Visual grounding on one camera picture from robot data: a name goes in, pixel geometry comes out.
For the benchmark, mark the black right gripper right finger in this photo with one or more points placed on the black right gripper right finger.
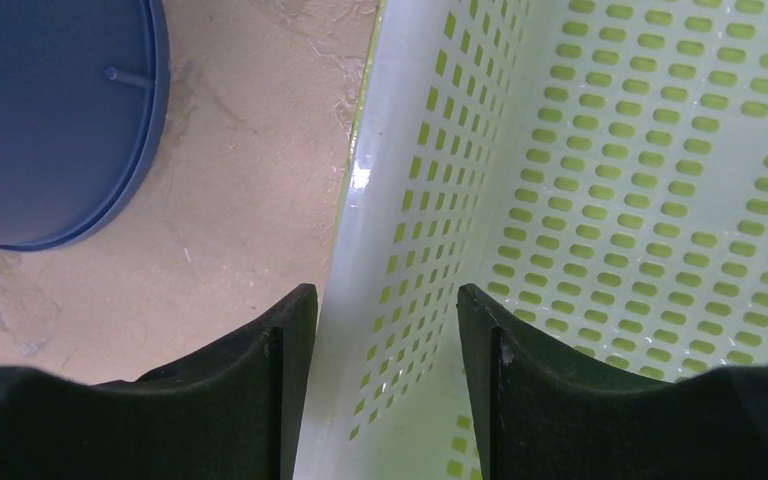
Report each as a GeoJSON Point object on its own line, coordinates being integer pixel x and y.
{"type": "Point", "coordinates": [544, 410]}

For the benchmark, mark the blue plastic bucket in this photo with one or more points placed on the blue plastic bucket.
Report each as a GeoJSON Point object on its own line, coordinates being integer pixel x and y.
{"type": "Point", "coordinates": [84, 89]}

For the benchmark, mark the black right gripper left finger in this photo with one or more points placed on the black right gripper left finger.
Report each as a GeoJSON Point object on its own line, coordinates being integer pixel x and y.
{"type": "Point", "coordinates": [229, 410]}

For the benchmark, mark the white perforated basket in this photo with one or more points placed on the white perforated basket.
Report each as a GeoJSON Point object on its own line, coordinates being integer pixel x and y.
{"type": "Point", "coordinates": [600, 168]}

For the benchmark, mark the green and white tray basket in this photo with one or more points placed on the green and white tray basket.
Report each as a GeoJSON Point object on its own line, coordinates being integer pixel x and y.
{"type": "Point", "coordinates": [366, 72]}

